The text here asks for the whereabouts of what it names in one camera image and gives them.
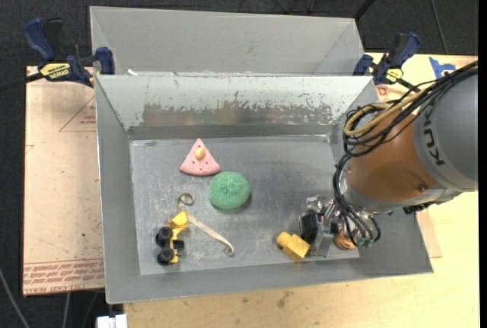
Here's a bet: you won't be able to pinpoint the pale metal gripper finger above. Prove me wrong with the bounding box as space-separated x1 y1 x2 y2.
314 224 335 259
306 195 330 215

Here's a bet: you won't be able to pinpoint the orange-brown round toy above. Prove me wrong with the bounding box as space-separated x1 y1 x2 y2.
333 223 356 251

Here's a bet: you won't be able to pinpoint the small black block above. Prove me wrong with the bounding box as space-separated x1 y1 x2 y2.
300 211 320 244

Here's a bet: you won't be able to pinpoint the yellow block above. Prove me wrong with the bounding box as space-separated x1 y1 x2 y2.
275 231 311 263

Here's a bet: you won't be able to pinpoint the grey metal bin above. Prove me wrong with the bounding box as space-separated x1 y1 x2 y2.
89 5 434 305

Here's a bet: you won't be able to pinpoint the green round scrub sponge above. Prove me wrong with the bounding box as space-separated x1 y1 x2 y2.
208 170 252 211

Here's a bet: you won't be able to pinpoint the pink wedge toy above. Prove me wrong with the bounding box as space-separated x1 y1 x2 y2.
179 138 221 177

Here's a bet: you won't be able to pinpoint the yellow toy truck black wheels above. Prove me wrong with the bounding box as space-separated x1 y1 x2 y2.
154 210 190 266

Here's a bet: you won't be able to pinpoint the brown cardboard board red print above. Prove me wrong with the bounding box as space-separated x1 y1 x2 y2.
22 65 106 297

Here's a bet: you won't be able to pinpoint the beige curled strap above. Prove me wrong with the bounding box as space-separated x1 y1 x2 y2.
177 192 235 257

